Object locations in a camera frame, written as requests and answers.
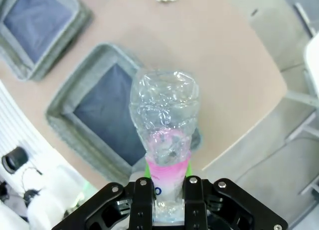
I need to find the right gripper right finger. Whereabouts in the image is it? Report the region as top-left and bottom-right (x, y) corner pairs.
(183, 162), (289, 230)

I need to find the empty grey felt basket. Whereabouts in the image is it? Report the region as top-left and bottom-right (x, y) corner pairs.
(44, 42), (203, 183)

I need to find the black front camera stand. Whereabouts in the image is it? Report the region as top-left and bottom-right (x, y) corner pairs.
(1, 146), (28, 175)

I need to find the crushed clear pink-label bottle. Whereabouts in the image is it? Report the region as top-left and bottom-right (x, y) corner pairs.
(129, 68), (201, 222)

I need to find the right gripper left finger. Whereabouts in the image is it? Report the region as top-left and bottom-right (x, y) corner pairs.
(51, 162), (157, 230)

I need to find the ribbed aluminium mounting rail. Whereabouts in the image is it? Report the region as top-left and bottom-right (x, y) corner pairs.
(0, 80), (64, 167)

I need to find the grey felt basket for cans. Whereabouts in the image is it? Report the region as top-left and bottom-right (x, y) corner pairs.
(0, 0), (94, 82)

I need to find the white chair with grey legs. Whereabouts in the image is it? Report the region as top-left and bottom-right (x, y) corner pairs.
(281, 0), (319, 146)

